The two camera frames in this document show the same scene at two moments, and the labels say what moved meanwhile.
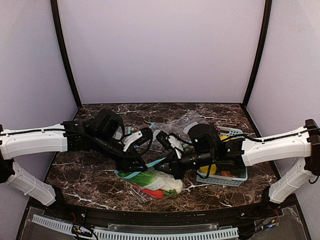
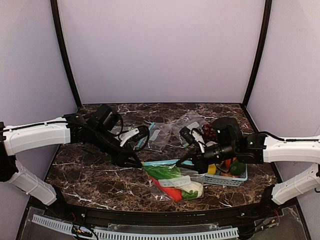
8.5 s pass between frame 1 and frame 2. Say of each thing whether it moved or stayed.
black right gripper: moved
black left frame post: stayed
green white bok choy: moved
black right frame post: stayed
